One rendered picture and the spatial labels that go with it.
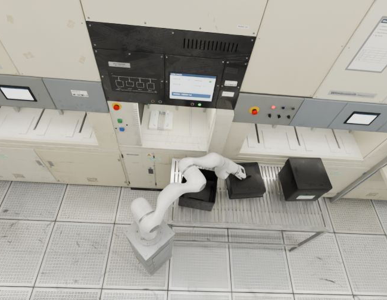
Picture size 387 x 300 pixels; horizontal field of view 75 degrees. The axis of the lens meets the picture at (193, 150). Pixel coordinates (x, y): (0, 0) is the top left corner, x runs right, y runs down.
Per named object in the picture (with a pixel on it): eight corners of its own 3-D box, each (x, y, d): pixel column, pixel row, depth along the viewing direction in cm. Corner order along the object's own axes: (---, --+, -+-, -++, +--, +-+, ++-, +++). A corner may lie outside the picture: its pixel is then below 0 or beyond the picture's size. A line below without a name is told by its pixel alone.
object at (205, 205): (183, 175, 217) (184, 165, 203) (215, 181, 217) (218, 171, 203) (177, 205, 202) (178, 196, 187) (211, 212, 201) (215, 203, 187)
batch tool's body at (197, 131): (129, 193, 284) (82, 27, 124) (140, 128, 338) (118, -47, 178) (207, 197, 290) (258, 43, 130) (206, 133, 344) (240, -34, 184)
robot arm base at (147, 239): (146, 251, 180) (144, 244, 165) (130, 231, 187) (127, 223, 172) (167, 233, 189) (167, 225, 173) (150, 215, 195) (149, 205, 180)
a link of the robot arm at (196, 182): (139, 215, 166) (152, 236, 159) (129, 214, 155) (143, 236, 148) (196, 165, 164) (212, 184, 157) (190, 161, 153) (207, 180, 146)
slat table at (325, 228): (167, 247, 255) (167, 224, 193) (170, 193, 289) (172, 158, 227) (292, 252, 264) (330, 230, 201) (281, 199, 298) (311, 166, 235)
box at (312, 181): (284, 202, 212) (297, 188, 191) (277, 172, 228) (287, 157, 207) (317, 201, 215) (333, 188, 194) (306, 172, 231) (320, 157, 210)
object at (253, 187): (229, 199, 209) (233, 192, 198) (222, 168, 225) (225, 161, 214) (263, 197, 213) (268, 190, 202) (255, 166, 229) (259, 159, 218)
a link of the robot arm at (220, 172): (212, 178, 167) (226, 181, 195) (227, 159, 166) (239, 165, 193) (203, 171, 171) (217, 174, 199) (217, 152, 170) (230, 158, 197)
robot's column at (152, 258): (150, 277, 239) (145, 261, 177) (133, 254, 249) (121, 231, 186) (173, 255, 251) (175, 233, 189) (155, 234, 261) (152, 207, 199)
